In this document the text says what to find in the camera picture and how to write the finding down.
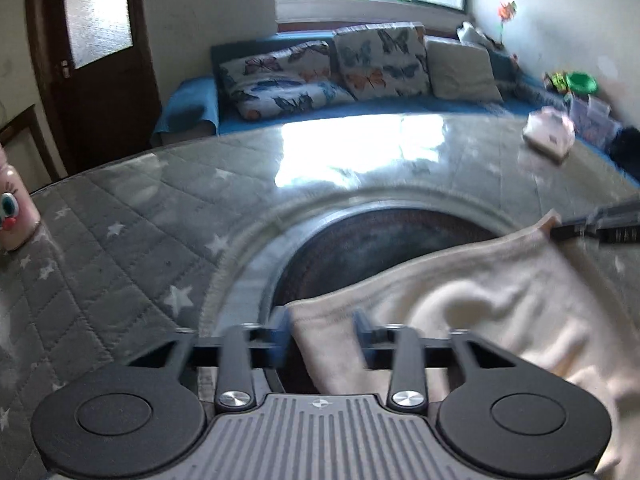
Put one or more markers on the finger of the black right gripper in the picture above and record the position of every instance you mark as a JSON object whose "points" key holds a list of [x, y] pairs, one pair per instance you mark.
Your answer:
{"points": [[608, 235], [621, 214]]}

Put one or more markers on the blue sofa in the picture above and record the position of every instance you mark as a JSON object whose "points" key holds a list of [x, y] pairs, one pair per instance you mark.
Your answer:
{"points": [[200, 106]]}

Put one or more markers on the grey star quilted table cover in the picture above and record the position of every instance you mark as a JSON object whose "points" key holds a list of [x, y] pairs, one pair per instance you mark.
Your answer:
{"points": [[125, 253]]}

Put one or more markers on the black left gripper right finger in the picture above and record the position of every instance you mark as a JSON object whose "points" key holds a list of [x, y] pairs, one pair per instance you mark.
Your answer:
{"points": [[382, 346]]}

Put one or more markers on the plain beige cushion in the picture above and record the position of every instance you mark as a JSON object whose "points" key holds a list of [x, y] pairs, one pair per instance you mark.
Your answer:
{"points": [[460, 72]]}

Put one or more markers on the clear plastic storage box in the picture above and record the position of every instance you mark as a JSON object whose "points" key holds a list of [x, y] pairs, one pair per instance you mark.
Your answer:
{"points": [[593, 122]]}

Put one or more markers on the glass lazy susan turntable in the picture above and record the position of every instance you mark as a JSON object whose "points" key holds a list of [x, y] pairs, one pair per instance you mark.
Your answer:
{"points": [[318, 244]]}

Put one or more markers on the butterfly print cushion upright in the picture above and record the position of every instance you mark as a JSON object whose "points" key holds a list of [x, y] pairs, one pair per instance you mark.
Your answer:
{"points": [[383, 60]]}

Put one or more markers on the butterfly print pillow lying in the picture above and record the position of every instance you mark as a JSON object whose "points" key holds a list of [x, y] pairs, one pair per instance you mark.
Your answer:
{"points": [[292, 81]]}

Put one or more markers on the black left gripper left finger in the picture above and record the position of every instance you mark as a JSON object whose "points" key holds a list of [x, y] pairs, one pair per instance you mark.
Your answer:
{"points": [[264, 345]]}

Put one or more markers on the pink cartoon face bottle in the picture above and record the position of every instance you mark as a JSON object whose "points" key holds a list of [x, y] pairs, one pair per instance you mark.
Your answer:
{"points": [[19, 215]]}

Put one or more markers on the cream knit garment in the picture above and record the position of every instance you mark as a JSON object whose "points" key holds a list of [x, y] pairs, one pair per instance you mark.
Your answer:
{"points": [[548, 304]]}

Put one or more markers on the pink white tissue pack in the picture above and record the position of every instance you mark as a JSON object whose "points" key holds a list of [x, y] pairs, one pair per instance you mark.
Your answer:
{"points": [[550, 132]]}

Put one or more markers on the green plastic bowl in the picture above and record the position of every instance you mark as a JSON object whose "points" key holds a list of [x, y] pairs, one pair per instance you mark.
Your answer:
{"points": [[581, 83]]}

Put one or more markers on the dark wooden door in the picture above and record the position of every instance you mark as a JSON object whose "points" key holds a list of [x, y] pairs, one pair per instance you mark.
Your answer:
{"points": [[94, 72]]}

